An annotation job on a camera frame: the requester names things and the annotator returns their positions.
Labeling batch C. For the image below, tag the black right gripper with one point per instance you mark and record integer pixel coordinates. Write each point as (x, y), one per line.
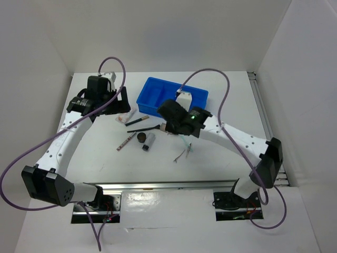
(169, 128)

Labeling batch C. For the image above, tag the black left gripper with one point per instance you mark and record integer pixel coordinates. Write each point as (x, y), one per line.
(120, 106)

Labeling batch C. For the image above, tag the silver duckbill hair clip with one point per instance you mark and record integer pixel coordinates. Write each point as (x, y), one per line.
(176, 159)

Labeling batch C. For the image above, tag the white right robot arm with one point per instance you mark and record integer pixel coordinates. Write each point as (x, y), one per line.
(265, 156)

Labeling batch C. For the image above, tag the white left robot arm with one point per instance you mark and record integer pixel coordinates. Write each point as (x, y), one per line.
(46, 180)

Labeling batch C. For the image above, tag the black makeup brush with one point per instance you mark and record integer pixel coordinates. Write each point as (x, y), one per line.
(156, 127)

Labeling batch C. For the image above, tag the clear blush palette case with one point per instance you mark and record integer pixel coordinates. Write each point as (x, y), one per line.
(124, 118)

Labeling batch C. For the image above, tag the beige foundation bottle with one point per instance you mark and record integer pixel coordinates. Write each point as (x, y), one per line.
(163, 128)

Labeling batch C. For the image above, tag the mint green spatula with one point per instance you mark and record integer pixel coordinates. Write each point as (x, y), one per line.
(187, 140)

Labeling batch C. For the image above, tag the clear bottle black cap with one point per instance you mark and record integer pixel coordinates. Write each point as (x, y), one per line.
(148, 142)

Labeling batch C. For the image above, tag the dark green gold mascara tube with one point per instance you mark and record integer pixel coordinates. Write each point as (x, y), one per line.
(137, 120)

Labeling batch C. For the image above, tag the blue divided plastic bin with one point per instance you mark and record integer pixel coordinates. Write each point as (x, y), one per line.
(156, 91)

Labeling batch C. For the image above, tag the round brown cosmetic jar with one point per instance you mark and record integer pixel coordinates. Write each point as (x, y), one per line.
(141, 137)

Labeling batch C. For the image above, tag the aluminium front rail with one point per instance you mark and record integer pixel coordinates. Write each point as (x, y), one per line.
(167, 185)

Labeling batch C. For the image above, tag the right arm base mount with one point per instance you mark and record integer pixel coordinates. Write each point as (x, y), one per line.
(229, 209)

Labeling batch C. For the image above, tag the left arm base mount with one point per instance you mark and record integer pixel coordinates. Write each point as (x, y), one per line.
(108, 210)

